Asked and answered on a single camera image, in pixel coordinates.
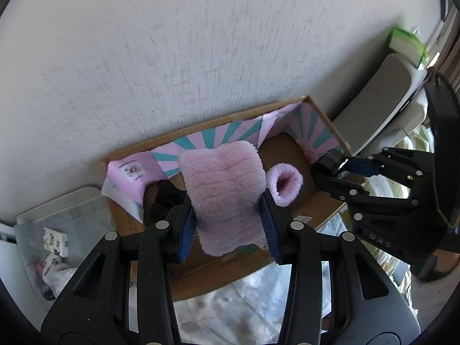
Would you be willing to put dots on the printed tissue pack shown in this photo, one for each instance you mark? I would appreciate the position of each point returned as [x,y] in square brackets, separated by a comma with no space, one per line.
[54,241]

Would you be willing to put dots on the green box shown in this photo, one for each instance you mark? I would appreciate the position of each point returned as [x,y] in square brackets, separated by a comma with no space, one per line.
[406,45]

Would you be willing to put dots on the pink fluffy cuff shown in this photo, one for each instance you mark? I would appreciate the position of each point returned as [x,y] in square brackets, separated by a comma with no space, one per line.
[296,187]

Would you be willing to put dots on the cardboard box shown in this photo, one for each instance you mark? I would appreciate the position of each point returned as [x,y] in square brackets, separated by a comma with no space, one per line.
[215,276]

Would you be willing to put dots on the pink fluffy cloth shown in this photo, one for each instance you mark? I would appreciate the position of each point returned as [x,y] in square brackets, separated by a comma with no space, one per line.
[222,187]

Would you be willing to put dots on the patterned blanket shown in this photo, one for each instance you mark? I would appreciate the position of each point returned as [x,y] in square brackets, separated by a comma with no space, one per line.
[233,302]

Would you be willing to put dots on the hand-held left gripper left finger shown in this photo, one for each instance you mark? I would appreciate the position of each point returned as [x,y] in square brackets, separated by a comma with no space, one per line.
[185,230]

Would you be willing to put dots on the grey padded chair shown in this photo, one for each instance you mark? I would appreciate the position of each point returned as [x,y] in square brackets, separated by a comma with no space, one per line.
[373,104]

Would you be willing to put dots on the black cloth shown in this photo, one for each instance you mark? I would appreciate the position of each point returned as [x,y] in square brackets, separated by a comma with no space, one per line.
[163,194]

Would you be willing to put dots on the white spotted sock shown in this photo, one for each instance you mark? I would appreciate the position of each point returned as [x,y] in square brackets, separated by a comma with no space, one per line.
[54,269]

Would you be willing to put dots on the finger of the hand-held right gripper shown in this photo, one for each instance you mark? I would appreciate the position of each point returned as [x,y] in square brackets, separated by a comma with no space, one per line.
[345,190]
[395,165]

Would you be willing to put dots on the pink teal striped packaging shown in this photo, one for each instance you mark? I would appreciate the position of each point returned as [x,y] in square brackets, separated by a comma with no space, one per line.
[125,187]

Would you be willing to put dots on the black cylindrical object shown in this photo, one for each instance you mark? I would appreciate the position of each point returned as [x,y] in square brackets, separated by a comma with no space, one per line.
[329,161]

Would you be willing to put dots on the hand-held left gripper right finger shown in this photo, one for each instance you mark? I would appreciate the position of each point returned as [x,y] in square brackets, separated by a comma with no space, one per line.
[270,230]

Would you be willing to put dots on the white plastic bin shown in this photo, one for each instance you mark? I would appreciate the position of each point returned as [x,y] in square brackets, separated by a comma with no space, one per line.
[54,201]

